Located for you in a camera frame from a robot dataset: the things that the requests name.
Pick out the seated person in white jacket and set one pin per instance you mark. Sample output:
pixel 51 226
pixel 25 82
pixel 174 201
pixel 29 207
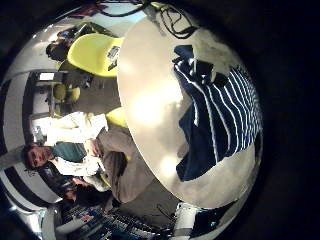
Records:
pixel 116 153

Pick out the large yellow shell chair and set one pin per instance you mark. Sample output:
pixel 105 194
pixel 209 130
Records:
pixel 90 53

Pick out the small yellow chair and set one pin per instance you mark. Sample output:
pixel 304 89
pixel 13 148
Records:
pixel 60 91
pixel 75 95

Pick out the navy white-striped clothing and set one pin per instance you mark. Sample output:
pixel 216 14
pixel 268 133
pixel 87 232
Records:
pixel 200 133

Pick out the person in dark clothes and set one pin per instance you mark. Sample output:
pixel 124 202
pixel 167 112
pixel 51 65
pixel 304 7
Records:
pixel 71 193

